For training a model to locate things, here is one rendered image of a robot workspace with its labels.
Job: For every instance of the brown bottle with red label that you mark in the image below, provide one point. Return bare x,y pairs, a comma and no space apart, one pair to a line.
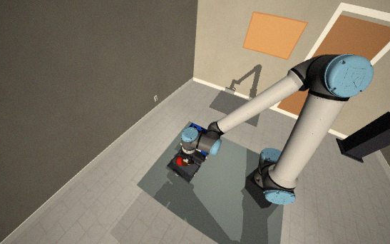
179,161

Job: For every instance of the blue divided crate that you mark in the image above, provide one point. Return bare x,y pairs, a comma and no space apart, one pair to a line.
199,130

